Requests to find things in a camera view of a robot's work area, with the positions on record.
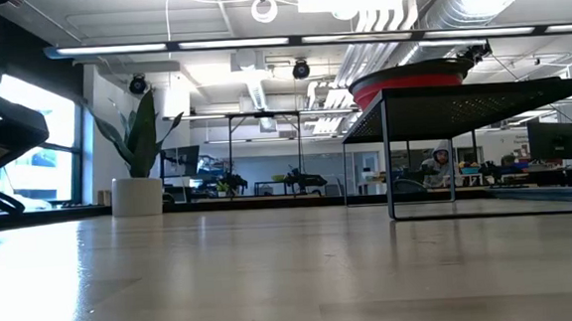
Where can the red collapsible colander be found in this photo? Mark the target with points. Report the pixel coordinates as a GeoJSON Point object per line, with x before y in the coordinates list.
{"type": "Point", "coordinates": [405, 81]}

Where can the green snake plant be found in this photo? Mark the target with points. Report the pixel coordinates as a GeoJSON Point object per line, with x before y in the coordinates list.
{"type": "Point", "coordinates": [140, 134]}

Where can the white plant pot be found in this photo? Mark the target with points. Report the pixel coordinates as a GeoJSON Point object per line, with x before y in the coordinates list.
{"type": "Point", "coordinates": [137, 196]}

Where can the black background robot arm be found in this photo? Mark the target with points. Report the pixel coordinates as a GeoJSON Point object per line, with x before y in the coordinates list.
{"type": "Point", "coordinates": [302, 179]}

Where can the small background potted plant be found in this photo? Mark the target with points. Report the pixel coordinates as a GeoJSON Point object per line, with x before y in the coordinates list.
{"type": "Point", "coordinates": [231, 183]}

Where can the black round ceiling spotlight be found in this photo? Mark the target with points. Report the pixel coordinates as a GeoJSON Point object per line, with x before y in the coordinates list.
{"type": "Point", "coordinates": [137, 84]}
{"type": "Point", "coordinates": [301, 69]}

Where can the small black monitor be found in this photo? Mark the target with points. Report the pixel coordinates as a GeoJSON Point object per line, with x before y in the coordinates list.
{"type": "Point", "coordinates": [181, 160]}

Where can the black office chair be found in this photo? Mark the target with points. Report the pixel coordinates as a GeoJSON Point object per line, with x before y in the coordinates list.
{"type": "Point", "coordinates": [409, 185]}

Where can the white globe ceiling lamp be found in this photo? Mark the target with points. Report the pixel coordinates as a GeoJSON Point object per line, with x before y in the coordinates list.
{"type": "Point", "coordinates": [265, 21]}

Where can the black overhead light bar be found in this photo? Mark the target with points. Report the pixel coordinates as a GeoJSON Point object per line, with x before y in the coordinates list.
{"type": "Point", "coordinates": [358, 37]}

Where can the person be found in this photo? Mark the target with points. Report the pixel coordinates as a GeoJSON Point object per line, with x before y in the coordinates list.
{"type": "Point", "coordinates": [439, 163]}

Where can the black perforated metal stand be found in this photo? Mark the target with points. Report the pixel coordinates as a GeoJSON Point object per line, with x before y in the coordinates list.
{"type": "Point", "coordinates": [462, 110]}

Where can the large black monitor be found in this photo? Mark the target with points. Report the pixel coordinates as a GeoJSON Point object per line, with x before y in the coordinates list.
{"type": "Point", "coordinates": [556, 140]}

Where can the black metal frame table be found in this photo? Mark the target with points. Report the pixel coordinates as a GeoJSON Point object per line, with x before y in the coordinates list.
{"type": "Point", "coordinates": [263, 114]}

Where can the silver air duct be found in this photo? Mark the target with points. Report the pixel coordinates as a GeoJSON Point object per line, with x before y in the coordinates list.
{"type": "Point", "coordinates": [455, 6]}

